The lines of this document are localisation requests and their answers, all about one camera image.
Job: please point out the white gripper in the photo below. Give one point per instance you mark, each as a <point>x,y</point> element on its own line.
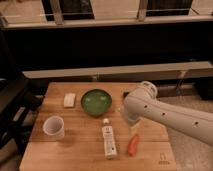
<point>130,118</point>

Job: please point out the white bottle with label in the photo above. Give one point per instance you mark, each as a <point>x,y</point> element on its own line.
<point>110,149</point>

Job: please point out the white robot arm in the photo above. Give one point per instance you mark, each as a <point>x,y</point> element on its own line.
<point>143,102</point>

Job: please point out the green ceramic bowl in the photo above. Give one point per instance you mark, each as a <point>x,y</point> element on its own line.
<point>96,102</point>

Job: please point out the black rectangular block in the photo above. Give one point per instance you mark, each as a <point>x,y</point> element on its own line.
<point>125,94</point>

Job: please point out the orange carrot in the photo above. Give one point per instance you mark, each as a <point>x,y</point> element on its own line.
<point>133,144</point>

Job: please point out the beige sponge block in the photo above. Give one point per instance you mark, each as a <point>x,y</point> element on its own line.
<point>69,99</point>

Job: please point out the white plastic cup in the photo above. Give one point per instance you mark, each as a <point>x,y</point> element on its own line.
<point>53,127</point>

